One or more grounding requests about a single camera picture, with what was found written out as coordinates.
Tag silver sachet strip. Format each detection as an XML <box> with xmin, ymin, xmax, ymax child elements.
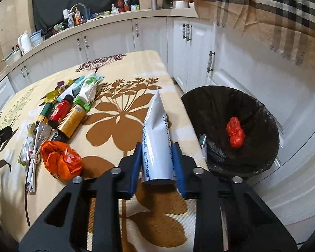
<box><xmin>26</xmin><ymin>122</ymin><xmax>52</xmax><ymax>193</ymax></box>

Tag orange plastic bag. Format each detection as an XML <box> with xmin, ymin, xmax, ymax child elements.
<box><xmin>40</xmin><ymin>140</ymin><xmax>83</xmax><ymax>180</ymax></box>

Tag green label bottle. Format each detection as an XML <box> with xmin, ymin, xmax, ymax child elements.
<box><xmin>35</xmin><ymin>102</ymin><xmax>54</xmax><ymax>127</ymax></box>

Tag large white tube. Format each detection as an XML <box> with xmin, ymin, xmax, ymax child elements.
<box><xmin>142</xmin><ymin>92</ymin><xmax>175</xmax><ymax>185</ymax></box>

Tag yellow wrapper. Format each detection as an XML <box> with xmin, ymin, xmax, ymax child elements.
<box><xmin>40</xmin><ymin>80</ymin><xmax>74</xmax><ymax>106</ymax></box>

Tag yellow label bottle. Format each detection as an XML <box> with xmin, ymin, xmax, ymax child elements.
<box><xmin>52</xmin><ymin>104</ymin><xmax>86</xmax><ymax>143</ymax></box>

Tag white teal tube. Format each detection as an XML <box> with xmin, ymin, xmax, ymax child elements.
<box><xmin>57</xmin><ymin>76</ymin><xmax>85</xmax><ymax>102</ymax></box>

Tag green white wrapper bundle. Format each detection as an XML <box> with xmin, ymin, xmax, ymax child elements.
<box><xmin>74</xmin><ymin>73</ymin><xmax>104</xmax><ymax>112</ymax></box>

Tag red plastic bag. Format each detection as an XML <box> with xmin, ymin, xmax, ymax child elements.
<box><xmin>226</xmin><ymin>117</ymin><xmax>245</xmax><ymax>149</ymax></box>

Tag black trash bin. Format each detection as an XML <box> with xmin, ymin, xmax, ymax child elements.
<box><xmin>181</xmin><ymin>85</ymin><xmax>279</xmax><ymax>178</ymax></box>

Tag floral beige tablecloth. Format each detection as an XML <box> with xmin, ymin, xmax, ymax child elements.
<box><xmin>0</xmin><ymin>51</ymin><xmax>205</xmax><ymax>251</ymax></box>

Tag white pot with lid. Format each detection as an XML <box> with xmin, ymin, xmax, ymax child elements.
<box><xmin>4</xmin><ymin>48</ymin><xmax>22</xmax><ymax>66</ymax></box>

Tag white electric kettle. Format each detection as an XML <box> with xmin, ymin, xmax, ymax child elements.
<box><xmin>17</xmin><ymin>31</ymin><xmax>32</xmax><ymax>55</ymax></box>

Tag chrome sink faucet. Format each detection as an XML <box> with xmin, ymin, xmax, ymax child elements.
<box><xmin>69</xmin><ymin>3</ymin><xmax>91</xmax><ymax>21</ymax></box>

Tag orange dish soap bottle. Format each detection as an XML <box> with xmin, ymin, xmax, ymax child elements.
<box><xmin>74</xmin><ymin>7</ymin><xmax>81</xmax><ymax>26</ymax></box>

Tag white lower cabinets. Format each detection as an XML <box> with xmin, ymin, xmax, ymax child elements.
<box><xmin>2</xmin><ymin>15</ymin><xmax>315</xmax><ymax>224</ymax></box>

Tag dark sauce bottle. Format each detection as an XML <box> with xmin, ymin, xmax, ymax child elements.
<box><xmin>117</xmin><ymin>0</ymin><xmax>125</xmax><ymax>13</ymax></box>

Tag steel thermos bottle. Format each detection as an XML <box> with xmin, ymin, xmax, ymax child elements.
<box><xmin>151</xmin><ymin>0</ymin><xmax>158</xmax><ymax>10</ymax></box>

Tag plaid beige scarf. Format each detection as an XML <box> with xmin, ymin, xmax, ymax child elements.
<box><xmin>194</xmin><ymin>0</ymin><xmax>315</xmax><ymax>72</ymax></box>

